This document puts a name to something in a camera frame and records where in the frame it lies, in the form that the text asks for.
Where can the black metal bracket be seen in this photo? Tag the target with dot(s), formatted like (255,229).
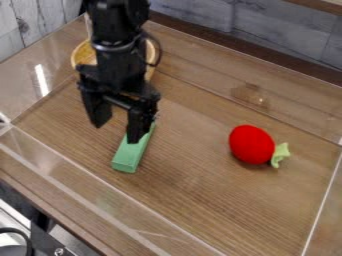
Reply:
(45,245)

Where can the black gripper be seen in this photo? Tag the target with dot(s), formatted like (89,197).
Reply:
(136,96)

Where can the green rectangular stick block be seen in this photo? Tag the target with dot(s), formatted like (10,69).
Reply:
(129,153)

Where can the clear acrylic tray wall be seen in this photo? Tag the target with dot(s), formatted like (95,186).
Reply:
(193,202)

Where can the red plush strawberry toy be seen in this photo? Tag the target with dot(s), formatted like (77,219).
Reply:
(254,147)

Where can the light wooden bowl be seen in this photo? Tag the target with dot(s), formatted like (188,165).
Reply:
(116,63)

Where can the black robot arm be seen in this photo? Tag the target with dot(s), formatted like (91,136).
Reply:
(116,20)

